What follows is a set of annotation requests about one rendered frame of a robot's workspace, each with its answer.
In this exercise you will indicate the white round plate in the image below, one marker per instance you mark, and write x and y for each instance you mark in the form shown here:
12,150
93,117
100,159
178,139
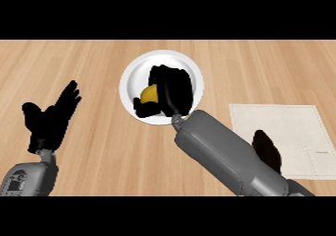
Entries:
136,73

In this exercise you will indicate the beige placemat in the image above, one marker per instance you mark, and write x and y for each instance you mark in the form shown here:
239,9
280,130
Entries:
287,129

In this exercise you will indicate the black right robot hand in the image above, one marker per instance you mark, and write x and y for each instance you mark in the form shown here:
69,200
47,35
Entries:
177,89

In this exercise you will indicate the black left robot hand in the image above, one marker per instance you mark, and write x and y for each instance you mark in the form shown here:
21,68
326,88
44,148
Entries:
47,123

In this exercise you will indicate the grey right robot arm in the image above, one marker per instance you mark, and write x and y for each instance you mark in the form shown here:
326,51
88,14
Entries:
228,153

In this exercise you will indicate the dark brown oval object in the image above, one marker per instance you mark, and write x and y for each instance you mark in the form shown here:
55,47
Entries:
267,150

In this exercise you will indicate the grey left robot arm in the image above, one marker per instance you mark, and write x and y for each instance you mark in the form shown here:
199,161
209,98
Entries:
30,178

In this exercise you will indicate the yellow lemon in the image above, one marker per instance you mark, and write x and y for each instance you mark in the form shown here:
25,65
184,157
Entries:
150,94

